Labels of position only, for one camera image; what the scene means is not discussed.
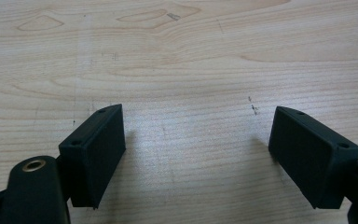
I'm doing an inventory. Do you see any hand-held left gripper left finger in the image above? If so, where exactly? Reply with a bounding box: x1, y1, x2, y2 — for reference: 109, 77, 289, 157
57, 103, 127, 210

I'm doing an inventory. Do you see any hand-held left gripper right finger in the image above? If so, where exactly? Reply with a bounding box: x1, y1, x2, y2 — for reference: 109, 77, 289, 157
268, 105, 358, 210

